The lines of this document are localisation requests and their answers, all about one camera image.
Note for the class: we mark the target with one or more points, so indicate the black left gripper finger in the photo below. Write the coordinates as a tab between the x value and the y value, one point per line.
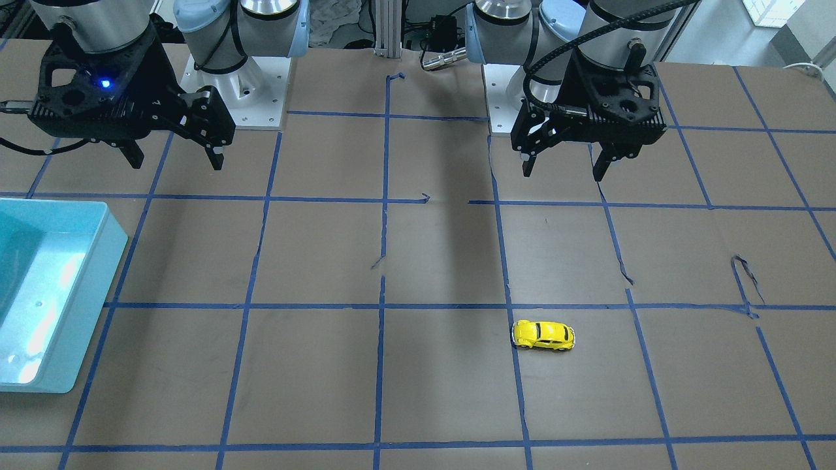
610	153
529	153

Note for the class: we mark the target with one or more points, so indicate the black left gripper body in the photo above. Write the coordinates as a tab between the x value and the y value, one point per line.
560	91

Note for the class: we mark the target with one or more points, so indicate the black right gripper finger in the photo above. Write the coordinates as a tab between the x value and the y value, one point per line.
215	155
132	152

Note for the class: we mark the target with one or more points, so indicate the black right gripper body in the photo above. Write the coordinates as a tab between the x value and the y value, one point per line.
166	77

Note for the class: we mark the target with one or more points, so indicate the yellow toy beetle car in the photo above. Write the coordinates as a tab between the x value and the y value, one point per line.
547	335

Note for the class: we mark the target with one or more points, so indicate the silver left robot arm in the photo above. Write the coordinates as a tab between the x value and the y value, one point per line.
525	47

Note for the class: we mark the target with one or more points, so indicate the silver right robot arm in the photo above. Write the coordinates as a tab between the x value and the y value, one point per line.
219	35

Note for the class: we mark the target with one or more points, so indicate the light blue plastic bin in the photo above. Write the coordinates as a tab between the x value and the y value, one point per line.
58	260

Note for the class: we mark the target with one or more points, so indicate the black power adapter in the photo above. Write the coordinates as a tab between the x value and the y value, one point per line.
439	34

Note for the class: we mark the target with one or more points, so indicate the aluminium frame post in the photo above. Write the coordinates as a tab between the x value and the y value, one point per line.
388	17

